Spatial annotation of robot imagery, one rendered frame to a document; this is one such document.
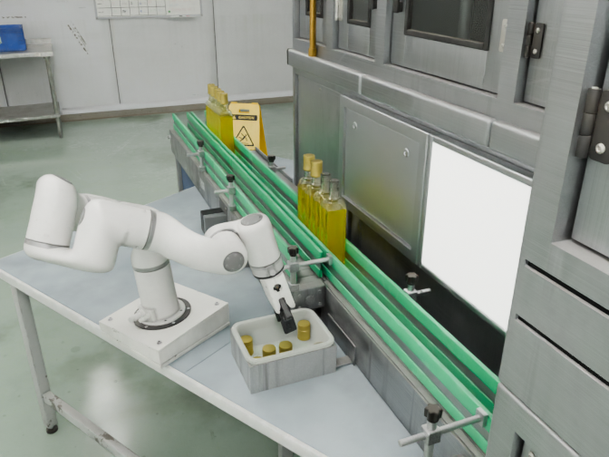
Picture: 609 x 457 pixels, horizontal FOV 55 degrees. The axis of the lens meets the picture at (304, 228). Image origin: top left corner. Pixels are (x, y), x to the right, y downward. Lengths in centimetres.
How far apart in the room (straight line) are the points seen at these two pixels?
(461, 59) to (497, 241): 40
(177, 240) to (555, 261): 79
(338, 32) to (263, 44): 581
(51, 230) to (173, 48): 623
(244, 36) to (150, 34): 113
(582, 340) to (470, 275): 74
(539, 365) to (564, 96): 27
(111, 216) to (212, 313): 52
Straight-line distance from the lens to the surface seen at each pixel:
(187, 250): 119
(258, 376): 140
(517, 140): 115
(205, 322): 158
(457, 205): 131
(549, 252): 60
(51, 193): 125
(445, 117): 132
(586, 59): 55
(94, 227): 118
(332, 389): 143
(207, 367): 152
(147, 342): 154
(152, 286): 154
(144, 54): 735
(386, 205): 159
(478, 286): 130
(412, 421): 131
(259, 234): 125
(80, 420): 231
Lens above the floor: 167
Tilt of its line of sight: 24 degrees down
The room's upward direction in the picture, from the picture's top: straight up
